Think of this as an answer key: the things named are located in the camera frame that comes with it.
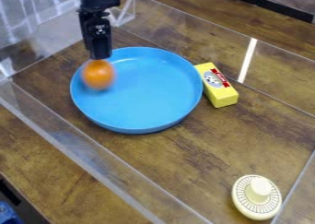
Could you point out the yellow butter block toy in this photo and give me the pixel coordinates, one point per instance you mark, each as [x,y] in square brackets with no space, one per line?
[219,91]

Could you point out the blue round tray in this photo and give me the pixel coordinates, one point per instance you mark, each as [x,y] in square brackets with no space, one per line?
[155,92]

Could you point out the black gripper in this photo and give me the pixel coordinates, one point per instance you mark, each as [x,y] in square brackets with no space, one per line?
[99,41]

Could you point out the orange ball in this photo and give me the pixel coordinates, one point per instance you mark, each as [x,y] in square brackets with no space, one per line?
[97,74]

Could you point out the cream round knob lid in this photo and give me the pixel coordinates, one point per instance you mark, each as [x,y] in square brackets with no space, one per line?
[256,197]

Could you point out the blue object at corner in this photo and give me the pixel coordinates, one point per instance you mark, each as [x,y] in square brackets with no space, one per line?
[8,216]

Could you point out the clear acrylic enclosure wall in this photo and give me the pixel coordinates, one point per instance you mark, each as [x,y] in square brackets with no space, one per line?
[88,176]

